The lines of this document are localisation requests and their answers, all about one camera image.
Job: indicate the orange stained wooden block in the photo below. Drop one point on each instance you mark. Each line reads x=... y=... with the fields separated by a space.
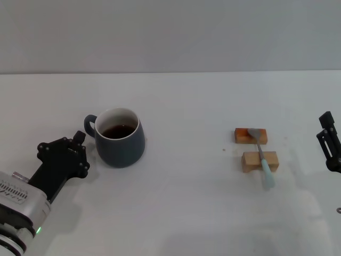
x=241 y=137

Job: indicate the plain notched wooden block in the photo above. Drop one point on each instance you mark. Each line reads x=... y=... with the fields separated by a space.
x=250 y=160

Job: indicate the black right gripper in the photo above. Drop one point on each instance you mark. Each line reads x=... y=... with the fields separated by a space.
x=335 y=164

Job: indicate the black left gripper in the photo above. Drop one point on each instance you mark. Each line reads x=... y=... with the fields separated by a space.
x=53 y=176

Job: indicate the dark brown coffee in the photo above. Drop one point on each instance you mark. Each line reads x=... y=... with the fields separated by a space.
x=118 y=132

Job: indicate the dark grey ceramic cup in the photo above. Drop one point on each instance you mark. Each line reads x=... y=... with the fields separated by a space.
x=120 y=152

